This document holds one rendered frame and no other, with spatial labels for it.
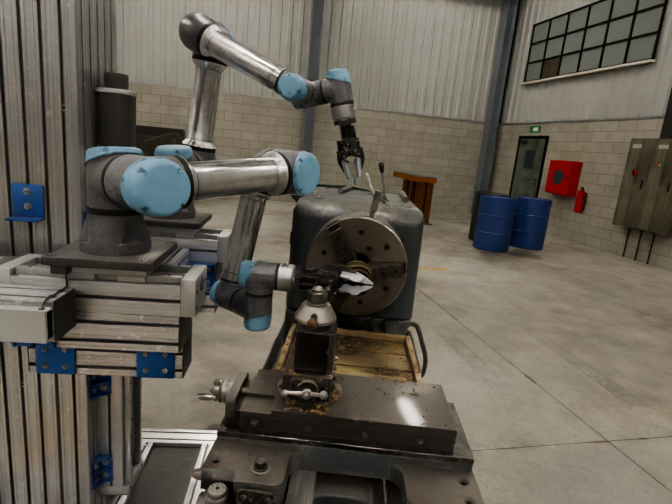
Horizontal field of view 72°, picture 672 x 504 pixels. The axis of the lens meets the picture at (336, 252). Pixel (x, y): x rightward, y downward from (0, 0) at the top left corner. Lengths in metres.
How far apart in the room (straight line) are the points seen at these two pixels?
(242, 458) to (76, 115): 0.89
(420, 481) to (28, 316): 0.80
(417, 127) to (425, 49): 1.88
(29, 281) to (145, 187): 0.38
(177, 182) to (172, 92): 10.55
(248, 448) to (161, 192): 0.51
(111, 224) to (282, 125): 10.48
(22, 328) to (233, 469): 0.52
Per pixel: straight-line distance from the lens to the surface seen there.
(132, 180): 0.97
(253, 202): 1.34
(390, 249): 1.41
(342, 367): 1.22
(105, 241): 1.11
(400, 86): 12.31
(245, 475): 0.84
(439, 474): 0.90
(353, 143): 1.47
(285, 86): 1.40
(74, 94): 1.32
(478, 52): 13.28
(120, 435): 1.61
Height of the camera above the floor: 1.44
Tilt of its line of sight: 13 degrees down
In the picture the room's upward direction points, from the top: 5 degrees clockwise
